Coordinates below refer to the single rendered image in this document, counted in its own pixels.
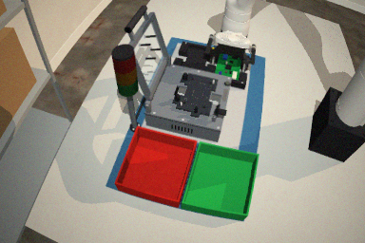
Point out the red bin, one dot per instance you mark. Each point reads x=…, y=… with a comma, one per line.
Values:
x=156, y=166

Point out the green circuit board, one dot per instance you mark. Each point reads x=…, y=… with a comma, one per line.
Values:
x=228, y=65

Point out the green bin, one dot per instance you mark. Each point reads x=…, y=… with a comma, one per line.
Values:
x=224, y=179

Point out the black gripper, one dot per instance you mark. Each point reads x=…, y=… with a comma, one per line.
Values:
x=234, y=51

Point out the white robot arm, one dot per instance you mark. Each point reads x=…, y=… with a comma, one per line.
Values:
x=350, y=106

